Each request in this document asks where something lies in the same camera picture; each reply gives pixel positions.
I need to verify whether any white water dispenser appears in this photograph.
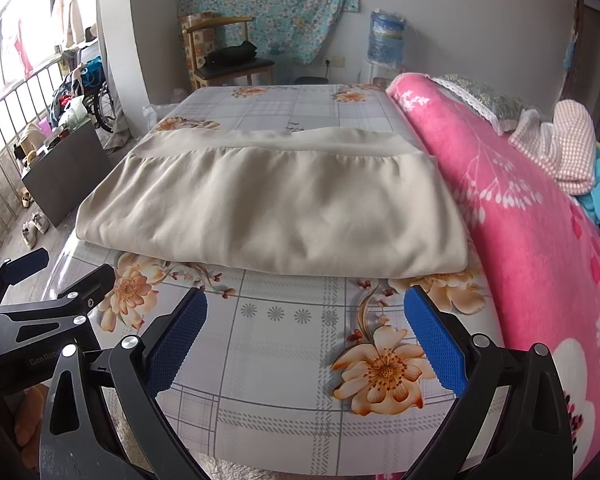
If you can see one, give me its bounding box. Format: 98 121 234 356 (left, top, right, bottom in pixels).
362 60 406 86

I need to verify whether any teal floral wall cloth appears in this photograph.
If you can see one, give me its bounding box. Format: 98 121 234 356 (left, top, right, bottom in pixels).
177 0 362 66

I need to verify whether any wooden chair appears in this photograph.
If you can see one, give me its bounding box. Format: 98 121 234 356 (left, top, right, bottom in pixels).
182 16 276 93

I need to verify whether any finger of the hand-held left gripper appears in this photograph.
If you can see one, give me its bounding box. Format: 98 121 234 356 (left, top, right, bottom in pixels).
40 263 117 321
0 247 51 293

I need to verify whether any black bag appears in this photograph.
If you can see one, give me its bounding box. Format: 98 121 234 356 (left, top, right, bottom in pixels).
202 40 258 67

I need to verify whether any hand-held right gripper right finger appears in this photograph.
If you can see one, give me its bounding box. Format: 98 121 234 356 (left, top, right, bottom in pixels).
402 285 578 480

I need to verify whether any white fluffy rug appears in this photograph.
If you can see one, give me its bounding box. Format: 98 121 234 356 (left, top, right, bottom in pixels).
200 452 381 480

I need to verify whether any white plastic bag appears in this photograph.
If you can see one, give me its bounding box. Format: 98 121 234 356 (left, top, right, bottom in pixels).
142 89 181 133

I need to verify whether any grey lace-trimmed pillow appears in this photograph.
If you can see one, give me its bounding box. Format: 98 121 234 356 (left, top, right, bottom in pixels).
432 74 536 136

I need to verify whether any pink checkered cloth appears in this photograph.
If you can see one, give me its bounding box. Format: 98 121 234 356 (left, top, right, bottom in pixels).
510 100 597 196

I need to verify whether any pile of clothes and bags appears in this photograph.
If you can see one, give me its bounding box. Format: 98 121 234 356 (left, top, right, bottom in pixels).
50 57 103 128

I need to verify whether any pink floral blanket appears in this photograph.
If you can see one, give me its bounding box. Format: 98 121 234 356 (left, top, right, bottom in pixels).
375 72 600 480

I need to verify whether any beige zip jacket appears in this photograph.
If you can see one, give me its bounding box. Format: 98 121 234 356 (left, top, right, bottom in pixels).
75 126 470 279

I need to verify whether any person's left hand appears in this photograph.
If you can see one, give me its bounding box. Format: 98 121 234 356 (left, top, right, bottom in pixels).
12 382 48 468

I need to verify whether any metal window railing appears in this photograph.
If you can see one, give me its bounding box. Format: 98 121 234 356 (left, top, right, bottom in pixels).
0 62 63 251

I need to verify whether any patterned cardboard box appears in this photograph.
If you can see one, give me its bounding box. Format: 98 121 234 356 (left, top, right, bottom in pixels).
180 12 216 91

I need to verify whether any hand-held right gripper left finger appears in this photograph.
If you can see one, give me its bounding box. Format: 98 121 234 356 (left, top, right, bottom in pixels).
40 287 208 480

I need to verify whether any wheelchair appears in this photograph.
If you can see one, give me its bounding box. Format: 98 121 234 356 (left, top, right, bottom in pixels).
50 55 118 133

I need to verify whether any grey cabinet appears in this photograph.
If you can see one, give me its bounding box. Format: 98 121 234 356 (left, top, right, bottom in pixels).
21 121 113 228

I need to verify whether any blue water bottle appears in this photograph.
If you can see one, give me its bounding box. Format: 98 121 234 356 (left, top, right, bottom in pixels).
367 8 407 68

